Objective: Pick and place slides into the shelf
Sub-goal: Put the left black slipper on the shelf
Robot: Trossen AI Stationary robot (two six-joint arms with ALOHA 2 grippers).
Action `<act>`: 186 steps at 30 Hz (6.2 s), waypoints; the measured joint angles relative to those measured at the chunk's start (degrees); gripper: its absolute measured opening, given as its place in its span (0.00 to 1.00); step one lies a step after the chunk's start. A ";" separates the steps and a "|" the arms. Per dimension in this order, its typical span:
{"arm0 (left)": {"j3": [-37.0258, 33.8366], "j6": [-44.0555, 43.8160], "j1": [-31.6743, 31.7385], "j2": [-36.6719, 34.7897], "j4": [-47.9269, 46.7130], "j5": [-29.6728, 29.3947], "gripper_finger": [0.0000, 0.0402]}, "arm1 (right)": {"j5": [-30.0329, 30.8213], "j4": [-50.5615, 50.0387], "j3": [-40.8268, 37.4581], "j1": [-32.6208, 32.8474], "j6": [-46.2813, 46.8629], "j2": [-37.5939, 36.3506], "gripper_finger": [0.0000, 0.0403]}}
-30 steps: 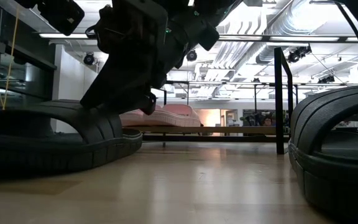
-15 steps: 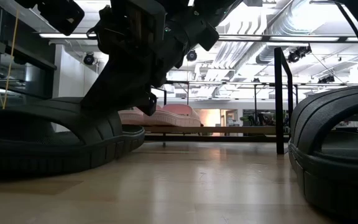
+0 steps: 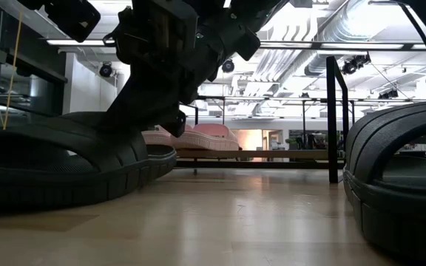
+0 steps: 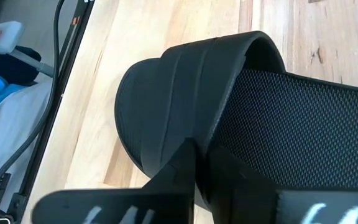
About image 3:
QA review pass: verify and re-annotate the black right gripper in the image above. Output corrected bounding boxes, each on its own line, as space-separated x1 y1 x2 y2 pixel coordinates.
104 0 217 138

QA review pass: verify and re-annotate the pink rubber slide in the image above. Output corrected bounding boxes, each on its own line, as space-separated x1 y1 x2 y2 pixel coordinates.
170 123 242 151
141 125 173 147

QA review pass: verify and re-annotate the black rubber slide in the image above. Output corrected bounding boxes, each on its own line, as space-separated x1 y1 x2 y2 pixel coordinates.
0 110 178 214
342 99 426 265

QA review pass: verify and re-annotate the black metal wooden shelf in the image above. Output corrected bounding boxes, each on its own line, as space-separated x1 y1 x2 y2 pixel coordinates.
175 55 355 185

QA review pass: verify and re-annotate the black background rack frame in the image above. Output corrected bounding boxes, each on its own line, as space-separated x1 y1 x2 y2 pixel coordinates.
197 94 426 151

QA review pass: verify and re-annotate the black aluminium rig frame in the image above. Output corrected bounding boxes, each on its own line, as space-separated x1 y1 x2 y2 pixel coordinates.
46 38 426 52

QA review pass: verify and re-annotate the silver ventilation duct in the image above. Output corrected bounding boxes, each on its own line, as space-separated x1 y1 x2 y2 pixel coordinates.
303 0 402 77

